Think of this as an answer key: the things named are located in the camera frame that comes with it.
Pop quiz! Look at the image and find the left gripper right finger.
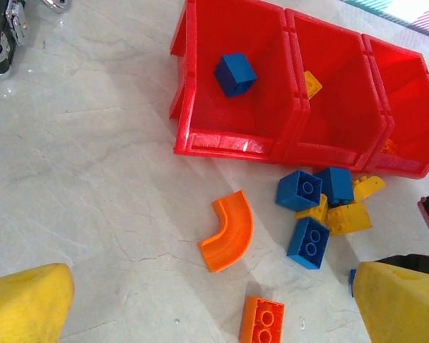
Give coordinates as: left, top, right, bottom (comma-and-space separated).
352, 260, 429, 343

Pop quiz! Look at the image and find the small orange lego brick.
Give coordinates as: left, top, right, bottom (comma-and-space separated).
380, 138, 398, 156

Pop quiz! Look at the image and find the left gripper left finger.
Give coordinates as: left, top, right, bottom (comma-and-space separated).
0, 263, 75, 343

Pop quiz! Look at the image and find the yellow curved lego brick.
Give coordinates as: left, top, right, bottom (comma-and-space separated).
352, 175, 386, 203

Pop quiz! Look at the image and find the red plastic bin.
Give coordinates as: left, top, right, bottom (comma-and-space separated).
169, 0, 310, 164
360, 34, 429, 181
284, 7, 396, 172

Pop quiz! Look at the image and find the orange curved lego piece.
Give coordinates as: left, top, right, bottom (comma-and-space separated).
198, 189, 255, 274

